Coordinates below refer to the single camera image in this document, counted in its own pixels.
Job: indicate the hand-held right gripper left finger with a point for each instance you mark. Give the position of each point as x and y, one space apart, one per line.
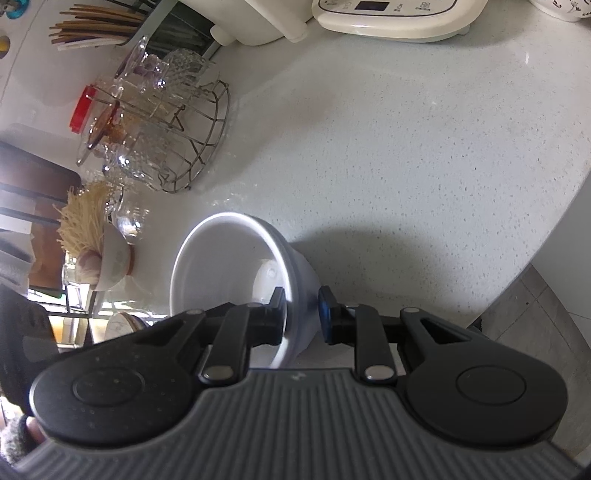
276 323

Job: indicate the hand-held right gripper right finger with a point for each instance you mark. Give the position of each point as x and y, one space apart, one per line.
325 321

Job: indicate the pale blue plastic bowl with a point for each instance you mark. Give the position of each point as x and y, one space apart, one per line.
221 258

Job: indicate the white leaf plate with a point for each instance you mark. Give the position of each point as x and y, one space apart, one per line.
117 328

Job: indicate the person's left hand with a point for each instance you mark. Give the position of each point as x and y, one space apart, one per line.
36 429

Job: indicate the patterned grey board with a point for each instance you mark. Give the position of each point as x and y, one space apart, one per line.
14 272

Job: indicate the garlic bulbs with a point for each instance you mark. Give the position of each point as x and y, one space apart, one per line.
88 266

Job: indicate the white ceramic bowl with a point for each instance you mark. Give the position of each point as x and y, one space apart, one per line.
115 263

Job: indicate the black dish rack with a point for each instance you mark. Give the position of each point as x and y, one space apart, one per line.
18 213

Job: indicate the dried noodle bundle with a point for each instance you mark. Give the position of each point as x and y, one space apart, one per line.
85 217

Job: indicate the clear drinking glass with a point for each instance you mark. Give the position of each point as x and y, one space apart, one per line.
131 221

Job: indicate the dark wooden cutting board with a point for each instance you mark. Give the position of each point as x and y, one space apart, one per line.
41 175

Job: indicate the set of glass cups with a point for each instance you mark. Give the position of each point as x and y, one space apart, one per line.
138 152

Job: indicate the red-lidded plastic jar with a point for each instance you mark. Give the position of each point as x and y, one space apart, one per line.
85 110

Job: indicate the white electric cooker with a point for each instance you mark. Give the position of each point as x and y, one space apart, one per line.
258 18

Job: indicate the green chopstick holder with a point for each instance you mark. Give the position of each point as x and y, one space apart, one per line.
180 32

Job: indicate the glass health kettle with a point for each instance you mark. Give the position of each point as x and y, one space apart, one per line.
397 18

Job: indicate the bundle of wooden chopsticks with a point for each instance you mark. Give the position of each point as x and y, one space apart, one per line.
92 25

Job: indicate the patterned bowl with dried food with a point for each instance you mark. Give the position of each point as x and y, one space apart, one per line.
563 8

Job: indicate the yellow wall hook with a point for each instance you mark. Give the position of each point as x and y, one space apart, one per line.
3 46

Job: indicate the blue wall hook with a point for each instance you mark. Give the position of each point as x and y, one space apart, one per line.
14 9

